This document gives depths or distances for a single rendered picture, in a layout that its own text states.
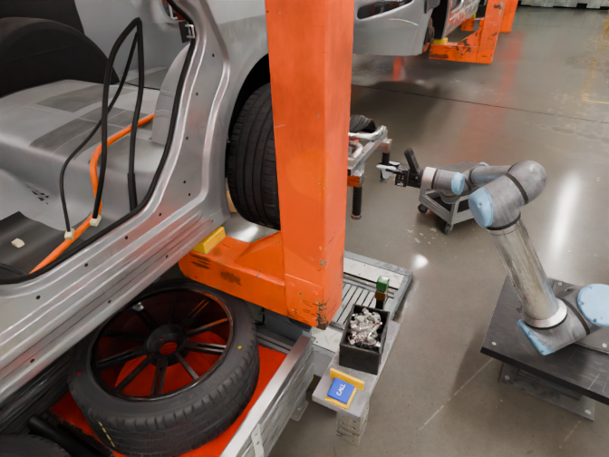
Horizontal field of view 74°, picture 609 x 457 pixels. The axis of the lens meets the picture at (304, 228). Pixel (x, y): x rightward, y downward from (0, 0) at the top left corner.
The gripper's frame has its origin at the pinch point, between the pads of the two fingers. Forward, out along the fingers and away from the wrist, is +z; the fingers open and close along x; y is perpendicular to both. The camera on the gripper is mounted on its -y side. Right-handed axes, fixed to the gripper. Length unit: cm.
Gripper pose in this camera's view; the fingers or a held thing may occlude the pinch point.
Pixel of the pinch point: (380, 163)
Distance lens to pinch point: 192.3
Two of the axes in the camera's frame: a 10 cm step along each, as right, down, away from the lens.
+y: 0.2, 8.2, 5.8
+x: 4.7, -5.2, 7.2
